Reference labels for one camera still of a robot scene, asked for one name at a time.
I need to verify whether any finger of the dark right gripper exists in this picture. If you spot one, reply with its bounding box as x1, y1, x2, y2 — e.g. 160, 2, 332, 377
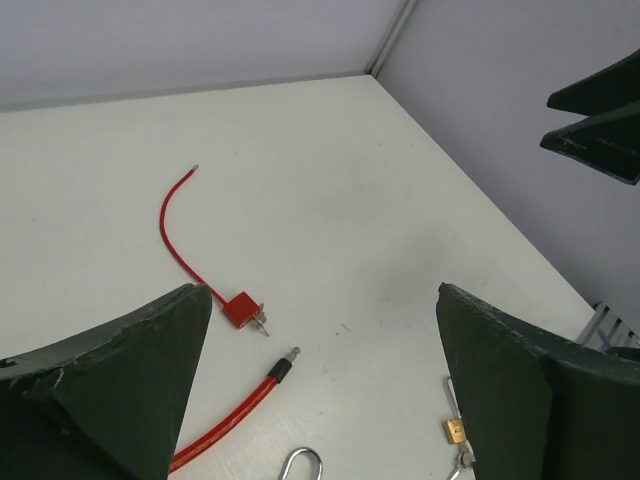
547, 51, 640, 116
540, 101, 639, 185

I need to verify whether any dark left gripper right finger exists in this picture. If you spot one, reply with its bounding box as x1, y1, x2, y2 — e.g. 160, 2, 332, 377
436, 283, 639, 479

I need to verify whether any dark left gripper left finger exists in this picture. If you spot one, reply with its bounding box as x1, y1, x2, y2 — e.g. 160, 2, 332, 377
1, 284, 212, 479

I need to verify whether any red thin-cable padlock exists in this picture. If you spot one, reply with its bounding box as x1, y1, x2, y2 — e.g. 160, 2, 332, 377
158, 165, 269, 336

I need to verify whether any small brass long-shackle padlock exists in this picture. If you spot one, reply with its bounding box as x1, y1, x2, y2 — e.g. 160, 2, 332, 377
443, 376, 476, 480

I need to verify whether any large brass padlock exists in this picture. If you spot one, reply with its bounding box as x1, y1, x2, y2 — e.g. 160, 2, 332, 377
277, 446, 324, 480

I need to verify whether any thick red cable lock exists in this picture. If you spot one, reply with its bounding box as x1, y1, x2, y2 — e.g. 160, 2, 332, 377
169, 347, 300, 474

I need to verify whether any right aluminium frame post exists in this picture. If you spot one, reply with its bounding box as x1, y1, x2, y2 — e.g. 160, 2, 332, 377
364, 0, 419, 78

